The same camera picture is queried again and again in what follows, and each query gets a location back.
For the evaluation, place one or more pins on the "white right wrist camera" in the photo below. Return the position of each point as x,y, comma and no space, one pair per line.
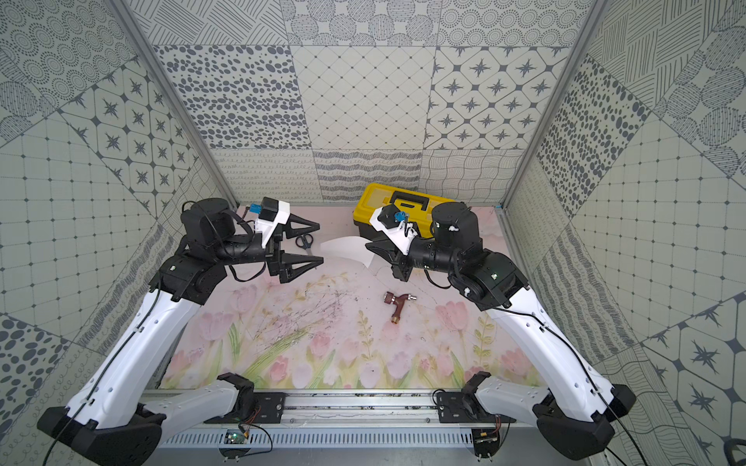
395,225

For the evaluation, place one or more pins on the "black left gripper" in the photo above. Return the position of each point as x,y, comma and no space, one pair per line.
277,252

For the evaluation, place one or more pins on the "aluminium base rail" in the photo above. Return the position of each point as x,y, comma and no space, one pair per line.
428,422

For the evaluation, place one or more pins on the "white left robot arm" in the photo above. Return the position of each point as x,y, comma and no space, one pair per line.
105,421

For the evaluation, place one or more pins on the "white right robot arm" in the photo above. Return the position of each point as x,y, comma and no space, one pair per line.
575,409

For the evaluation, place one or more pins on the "yellow and black toolbox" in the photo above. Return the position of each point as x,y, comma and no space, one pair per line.
417,206

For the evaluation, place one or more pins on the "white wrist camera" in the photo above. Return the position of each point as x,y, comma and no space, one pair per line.
269,214
395,225

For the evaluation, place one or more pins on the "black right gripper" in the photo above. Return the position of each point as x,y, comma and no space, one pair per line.
392,255

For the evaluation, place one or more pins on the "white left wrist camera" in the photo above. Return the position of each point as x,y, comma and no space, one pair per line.
269,214

